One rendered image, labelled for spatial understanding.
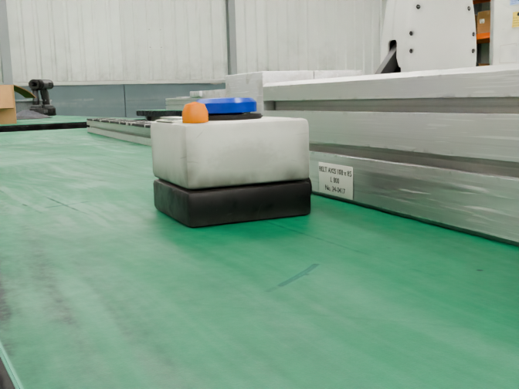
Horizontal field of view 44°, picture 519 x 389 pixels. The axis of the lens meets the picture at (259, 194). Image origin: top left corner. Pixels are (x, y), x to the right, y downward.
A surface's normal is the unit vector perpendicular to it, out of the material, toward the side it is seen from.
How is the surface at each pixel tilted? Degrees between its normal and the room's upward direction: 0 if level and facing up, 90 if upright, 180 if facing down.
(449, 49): 94
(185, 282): 0
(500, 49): 90
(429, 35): 92
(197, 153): 90
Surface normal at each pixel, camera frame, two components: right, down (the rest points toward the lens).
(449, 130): -0.91, 0.09
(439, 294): -0.03, -0.99
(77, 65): 0.50, 0.11
